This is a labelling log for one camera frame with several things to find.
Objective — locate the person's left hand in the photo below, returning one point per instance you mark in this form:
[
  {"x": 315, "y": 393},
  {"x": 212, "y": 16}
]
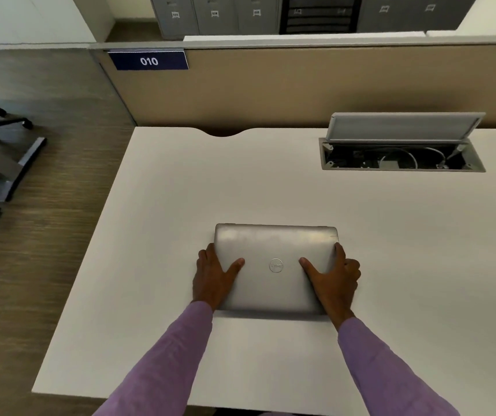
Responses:
[{"x": 211, "y": 281}]

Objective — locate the person's right hand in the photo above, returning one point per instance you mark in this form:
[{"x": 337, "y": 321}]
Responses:
[{"x": 336, "y": 285}]

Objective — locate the person's right thumb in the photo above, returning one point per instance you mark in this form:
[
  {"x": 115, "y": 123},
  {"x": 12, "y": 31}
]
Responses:
[{"x": 310, "y": 267}]

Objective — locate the person's left thumb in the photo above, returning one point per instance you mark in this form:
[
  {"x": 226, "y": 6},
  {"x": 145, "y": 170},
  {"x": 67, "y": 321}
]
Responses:
[{"x": 235, "y": 266}]

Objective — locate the silver laptop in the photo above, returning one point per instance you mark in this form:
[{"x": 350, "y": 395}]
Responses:
[{"x": 276, "y": 251}]

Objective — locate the person's left forearm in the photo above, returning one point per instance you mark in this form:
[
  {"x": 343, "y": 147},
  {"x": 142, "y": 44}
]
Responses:
[{"x": 161, "y": 363}]

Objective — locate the person's right forearm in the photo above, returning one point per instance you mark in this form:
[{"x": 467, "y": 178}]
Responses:
[{"x": 386, "y": 368}]

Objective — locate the beige desk partition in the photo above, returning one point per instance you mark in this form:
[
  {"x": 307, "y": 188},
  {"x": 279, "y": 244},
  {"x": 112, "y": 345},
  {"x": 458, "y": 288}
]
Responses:
[{"x": 317, "y": 82}]

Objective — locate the blue desk number sign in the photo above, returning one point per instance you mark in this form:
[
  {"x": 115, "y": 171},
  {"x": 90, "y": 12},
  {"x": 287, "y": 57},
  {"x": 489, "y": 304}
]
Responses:
[{"x": 148, "y": 60}]

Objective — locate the grey locker cabinet row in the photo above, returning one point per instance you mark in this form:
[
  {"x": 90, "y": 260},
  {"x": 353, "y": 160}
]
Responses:
[{"x": 213, "y": 12}]

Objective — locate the grey desk leg frame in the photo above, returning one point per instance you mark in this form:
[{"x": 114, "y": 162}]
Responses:
[{"x": 5, "y": 164}]

